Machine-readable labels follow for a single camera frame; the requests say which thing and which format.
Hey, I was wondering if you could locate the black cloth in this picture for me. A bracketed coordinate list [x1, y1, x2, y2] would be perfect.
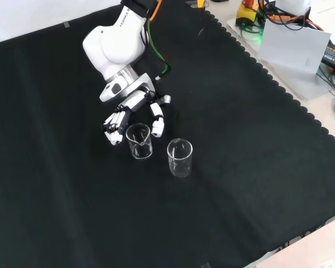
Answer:
[0, 0, 335, 268]

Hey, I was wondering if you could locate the orange cable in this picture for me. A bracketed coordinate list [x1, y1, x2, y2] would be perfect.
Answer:
[149, 0, 165, 21]
[257, 0, 324, 31]

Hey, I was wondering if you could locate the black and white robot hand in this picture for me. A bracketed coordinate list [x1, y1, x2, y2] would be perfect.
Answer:
[101, 73, 173, 146]

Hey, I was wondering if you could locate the thin black cable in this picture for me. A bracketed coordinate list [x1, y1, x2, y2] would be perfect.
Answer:
[315, 63, 335, 95]

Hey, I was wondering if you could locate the grey metal base plate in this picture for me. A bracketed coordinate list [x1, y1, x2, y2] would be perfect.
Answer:
[226, 16, 335, 102]

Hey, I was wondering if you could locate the green cable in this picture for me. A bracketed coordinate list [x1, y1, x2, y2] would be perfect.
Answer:
[239, 22, 265, 43]
[146, 17, 172, 82]

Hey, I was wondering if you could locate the pale white board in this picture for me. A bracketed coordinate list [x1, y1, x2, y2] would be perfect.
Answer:
[256, 18, 332, 75]

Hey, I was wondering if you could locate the clear glass beaker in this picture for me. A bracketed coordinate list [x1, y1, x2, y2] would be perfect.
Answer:
[166, 137, 194, 178]
[125, 123, 153, 160]

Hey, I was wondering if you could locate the yellow stop button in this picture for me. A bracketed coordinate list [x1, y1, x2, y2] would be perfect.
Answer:
[237, 0, 260, 25]

